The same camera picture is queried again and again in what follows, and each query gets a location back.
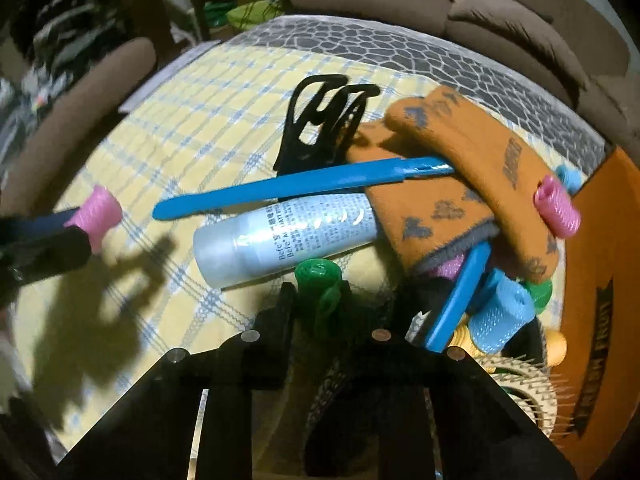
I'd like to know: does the black plastic hair claw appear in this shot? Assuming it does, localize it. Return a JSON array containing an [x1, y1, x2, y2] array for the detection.
[[272, 74, 381, 177]]

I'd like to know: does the orange cardboard box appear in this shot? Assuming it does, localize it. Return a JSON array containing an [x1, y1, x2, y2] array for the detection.
[[554, 148, 639, 479]]

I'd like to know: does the orange patterned sock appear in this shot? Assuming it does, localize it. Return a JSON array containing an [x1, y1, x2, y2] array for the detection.
[[346, 86, 560, 283]]

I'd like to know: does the light blue hair roller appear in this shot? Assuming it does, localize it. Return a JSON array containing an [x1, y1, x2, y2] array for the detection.
[[468, 278, 536, 354]]

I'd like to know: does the yellow plaid tablecloth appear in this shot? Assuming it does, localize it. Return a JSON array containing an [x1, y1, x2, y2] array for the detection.
[[8, 41, 566, 453]]

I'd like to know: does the white cosmetic tube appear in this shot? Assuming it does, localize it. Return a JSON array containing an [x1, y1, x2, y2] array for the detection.
[[193, 193, 380, 288]]

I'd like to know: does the brown sofa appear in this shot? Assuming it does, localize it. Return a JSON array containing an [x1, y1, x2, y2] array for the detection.
[[288, 0, 639, 160]]

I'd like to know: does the brown chair backrest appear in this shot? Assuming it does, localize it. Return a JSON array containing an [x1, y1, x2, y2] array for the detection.
[[1, 37, 156, 217]]

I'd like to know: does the pink hair roller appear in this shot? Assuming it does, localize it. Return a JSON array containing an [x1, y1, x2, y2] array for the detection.
[[64, 185, 122, 254], [534, 176, 582, 240]]

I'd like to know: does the blue plastic comb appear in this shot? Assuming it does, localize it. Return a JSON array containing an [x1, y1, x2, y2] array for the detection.
[[424, 242, 491, 353]]

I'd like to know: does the blue nail file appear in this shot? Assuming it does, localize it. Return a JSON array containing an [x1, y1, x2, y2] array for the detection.
[[152, 156, 454, 221]]

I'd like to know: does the yellow hair roller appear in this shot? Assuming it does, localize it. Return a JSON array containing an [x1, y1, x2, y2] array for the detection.
[[448, 320, 567, 367]]

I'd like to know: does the brown sofa cushion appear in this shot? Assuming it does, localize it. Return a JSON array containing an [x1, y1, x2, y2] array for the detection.
[[448, 0, 590, 90]]

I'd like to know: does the green hair roller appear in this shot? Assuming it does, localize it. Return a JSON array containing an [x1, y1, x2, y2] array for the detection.
[[294, 259, 342, 341], [522, 280, 553, 314]]

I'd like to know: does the round woven beige brush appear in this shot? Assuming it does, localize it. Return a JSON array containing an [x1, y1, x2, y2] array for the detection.
[[478, 356, 576, 441]]

